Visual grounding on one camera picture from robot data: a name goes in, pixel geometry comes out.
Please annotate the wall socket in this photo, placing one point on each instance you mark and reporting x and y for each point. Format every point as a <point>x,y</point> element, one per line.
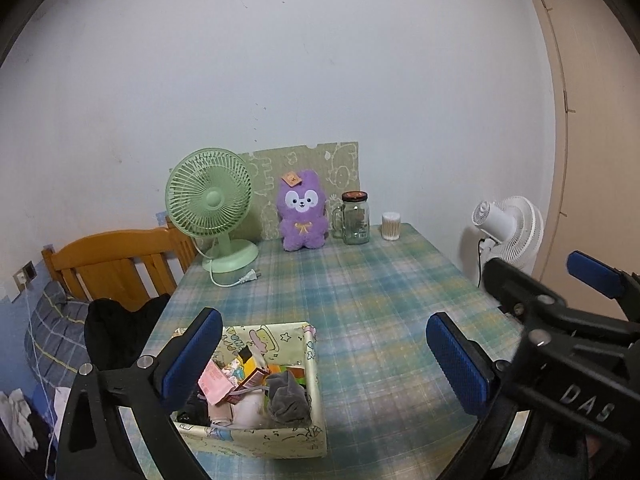
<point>25,275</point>

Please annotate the yellow cartoon pouch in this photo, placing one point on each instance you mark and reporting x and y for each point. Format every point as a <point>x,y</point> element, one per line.
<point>247,369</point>

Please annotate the white standing fan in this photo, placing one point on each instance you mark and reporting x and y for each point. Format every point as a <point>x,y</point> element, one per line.
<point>512,229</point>

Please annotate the dark grey sock bundle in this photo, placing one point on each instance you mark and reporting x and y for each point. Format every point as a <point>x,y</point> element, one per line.
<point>288,403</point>

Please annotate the cotton swab container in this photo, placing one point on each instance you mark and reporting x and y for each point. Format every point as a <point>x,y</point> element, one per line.
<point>391,226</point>

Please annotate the blue plaid pillow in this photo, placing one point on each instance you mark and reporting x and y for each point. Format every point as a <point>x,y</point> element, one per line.
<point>55,337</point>

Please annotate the yellow birthday storage box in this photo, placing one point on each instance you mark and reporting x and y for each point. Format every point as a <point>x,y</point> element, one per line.
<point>282,345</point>

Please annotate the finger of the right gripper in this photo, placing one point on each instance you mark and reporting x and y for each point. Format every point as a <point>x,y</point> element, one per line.
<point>612,283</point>
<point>582,366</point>

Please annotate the white towel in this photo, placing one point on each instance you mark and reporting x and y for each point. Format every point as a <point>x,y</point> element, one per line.
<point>248,413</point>

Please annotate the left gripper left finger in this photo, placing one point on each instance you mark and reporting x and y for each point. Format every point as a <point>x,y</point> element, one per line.
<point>94,443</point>

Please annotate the beige door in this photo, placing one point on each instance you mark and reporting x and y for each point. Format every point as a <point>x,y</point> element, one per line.
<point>594,204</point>

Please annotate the green patterned cardboard sheet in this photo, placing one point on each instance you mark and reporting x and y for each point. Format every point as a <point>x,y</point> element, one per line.
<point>336,164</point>

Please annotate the green desk fan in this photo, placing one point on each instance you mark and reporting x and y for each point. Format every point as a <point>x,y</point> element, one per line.
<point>207,196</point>

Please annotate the white clothes pile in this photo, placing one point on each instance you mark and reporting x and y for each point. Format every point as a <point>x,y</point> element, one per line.
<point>34,424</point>

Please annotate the purple plush bear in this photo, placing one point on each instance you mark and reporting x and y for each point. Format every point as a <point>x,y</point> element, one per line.
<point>302,212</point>

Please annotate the pink packet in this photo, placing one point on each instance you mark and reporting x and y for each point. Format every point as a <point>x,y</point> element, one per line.
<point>214,384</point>

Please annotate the plaid tablecloth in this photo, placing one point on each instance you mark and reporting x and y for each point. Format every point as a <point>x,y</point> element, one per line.
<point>390,412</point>

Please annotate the glass jar with lid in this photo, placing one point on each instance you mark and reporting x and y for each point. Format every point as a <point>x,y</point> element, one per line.
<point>356,223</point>

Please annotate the glass mug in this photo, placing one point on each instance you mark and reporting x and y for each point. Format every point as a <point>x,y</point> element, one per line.
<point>337,220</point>

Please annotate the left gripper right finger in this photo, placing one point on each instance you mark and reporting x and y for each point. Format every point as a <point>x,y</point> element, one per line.
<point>477,382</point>

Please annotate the black office chair back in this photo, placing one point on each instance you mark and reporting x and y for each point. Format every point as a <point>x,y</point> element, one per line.
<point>114,336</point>

